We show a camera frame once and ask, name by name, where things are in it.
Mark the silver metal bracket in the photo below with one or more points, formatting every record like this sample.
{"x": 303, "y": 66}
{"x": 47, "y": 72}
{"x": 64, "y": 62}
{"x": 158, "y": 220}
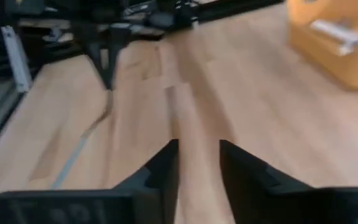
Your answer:
{"x": 15, "y": 59}

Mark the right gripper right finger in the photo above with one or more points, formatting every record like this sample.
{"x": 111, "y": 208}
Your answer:
{"x": 275, "y": 199}

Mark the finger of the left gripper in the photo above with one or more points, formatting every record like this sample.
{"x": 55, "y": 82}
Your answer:
{"x": 115, "y": 59}
{"x": 98, "y": 59}

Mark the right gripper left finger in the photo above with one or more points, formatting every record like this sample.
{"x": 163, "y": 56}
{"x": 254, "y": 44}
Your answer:
{"x": 135, "y": 202}

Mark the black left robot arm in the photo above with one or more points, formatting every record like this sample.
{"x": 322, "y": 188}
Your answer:
{"x": 73, "y": 9}

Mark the orange plastic bin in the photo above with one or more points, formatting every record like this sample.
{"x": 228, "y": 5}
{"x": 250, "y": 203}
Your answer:
{"x": 353, "y": 71}

